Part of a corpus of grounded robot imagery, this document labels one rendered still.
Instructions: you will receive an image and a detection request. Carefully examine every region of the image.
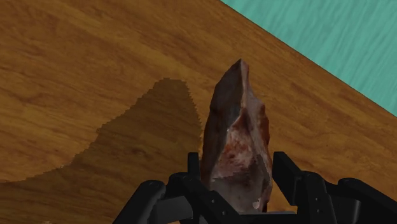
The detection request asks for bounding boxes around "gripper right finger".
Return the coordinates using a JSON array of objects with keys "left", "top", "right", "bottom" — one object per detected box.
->
[{"left": 272, "top": 151, "right": 397, "bottom": 224}]

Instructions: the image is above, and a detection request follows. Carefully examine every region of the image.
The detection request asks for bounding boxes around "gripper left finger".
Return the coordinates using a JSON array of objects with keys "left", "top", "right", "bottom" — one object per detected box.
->
[{"left": 113, "top": 151, "right": 246, "bottom": 224}]

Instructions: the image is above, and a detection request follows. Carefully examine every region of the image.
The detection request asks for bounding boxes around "reddish brown pointed stone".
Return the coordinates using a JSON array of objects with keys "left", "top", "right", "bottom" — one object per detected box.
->
[{"left": 200, "top": 58, "right": 274, "bottom": 215}]

